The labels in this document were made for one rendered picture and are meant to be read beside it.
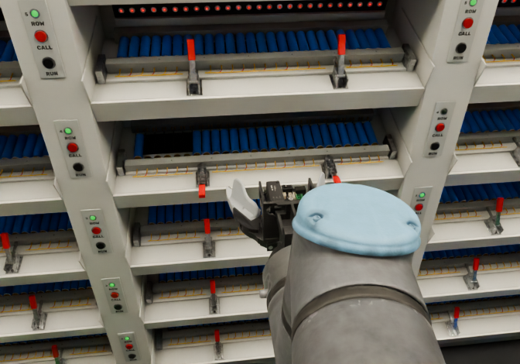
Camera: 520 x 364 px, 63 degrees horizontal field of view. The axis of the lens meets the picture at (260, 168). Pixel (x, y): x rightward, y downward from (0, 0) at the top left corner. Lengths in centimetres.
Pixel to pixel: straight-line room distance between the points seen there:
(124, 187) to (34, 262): 31
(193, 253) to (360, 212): 73
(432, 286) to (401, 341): 104
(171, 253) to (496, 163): 76
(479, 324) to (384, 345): 128
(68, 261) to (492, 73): 98
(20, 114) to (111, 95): 16
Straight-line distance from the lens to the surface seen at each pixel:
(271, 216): 53
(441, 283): 130
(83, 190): 90
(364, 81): 83
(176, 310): 117
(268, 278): 47
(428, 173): 97
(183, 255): 101
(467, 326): 150
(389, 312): 26
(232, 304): 116
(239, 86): 79
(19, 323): 127
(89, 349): 139
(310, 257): 30
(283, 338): 39
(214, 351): 130
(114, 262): 101
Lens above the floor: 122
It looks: 34 degrees down
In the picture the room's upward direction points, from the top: straight up
